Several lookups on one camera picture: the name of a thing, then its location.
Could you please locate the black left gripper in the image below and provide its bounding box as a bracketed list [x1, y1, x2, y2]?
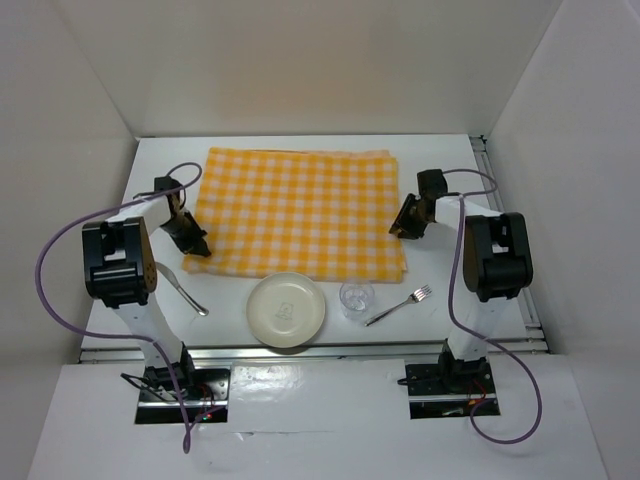
[159, 210, 209, 257]

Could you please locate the yellow white checkered cloth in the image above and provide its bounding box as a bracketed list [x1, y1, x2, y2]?
[182, 147, 407, 284]

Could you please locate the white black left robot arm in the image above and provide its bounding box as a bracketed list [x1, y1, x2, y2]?
[82, 175, 211, 399]

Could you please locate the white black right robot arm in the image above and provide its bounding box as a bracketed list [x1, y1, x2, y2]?
[183, 159, 532, 349]

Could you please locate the silver table knife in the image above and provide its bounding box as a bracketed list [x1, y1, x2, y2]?
[156, 262, 209, 317]

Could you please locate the silver fork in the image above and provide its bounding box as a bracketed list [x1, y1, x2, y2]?
[364, 285, 432, 327]

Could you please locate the clear drinking glass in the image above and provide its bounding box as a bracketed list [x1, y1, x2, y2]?
[339, 279, 375, 322]

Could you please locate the cream round plate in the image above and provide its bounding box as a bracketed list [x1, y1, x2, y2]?
[245, 272, 326, 349]

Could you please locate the aluminium right side rail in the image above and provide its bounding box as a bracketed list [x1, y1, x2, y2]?
[469, 133, 546, 351]

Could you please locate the aluminium rail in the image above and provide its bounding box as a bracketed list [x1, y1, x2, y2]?
[469, 133, 546, 351]
[78, 340, 551, 364]

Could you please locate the aluminium front rail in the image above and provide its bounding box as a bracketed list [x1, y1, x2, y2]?
[78, 340, 551, 364]

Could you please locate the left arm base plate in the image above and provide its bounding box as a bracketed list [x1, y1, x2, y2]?
[120, 368, 231, 425]

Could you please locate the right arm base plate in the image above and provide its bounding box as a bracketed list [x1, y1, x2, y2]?
[396, 364, 501, 420]

